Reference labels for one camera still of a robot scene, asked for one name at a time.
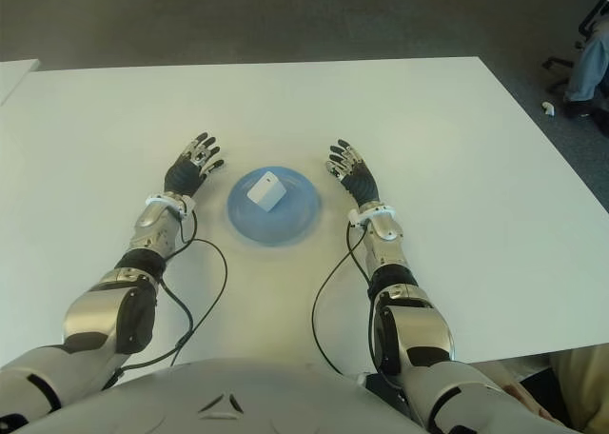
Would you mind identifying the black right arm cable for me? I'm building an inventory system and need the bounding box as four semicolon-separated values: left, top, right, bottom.
310;219;382;378

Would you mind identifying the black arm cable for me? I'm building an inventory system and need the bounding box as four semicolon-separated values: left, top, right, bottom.
102;205;229;387
310;219;382;378

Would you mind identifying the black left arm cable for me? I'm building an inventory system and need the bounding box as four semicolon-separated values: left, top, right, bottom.
102;205;229;387

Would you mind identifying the white cube charger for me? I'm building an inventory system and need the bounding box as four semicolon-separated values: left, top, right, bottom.
246;169;288;212

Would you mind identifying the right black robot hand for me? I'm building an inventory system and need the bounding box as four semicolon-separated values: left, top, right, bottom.
324;138;382;207

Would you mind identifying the beige cloth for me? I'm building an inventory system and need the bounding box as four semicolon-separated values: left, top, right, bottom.
494;345;609;434

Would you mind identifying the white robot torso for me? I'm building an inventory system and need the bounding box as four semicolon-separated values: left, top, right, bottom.
51;357;429;434

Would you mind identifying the person leg in jeans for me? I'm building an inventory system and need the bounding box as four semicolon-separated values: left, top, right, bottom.
562;32;609;138

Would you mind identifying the blue round plate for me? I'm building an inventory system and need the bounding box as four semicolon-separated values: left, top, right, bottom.
226;165;324;248

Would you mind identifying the white side table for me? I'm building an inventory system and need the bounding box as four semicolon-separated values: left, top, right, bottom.
0;58;40;106

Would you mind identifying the black office chair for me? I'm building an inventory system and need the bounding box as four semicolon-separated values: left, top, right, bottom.
541;0;609;92

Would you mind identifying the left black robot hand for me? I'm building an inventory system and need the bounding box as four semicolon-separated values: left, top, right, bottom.
164;130;225;200

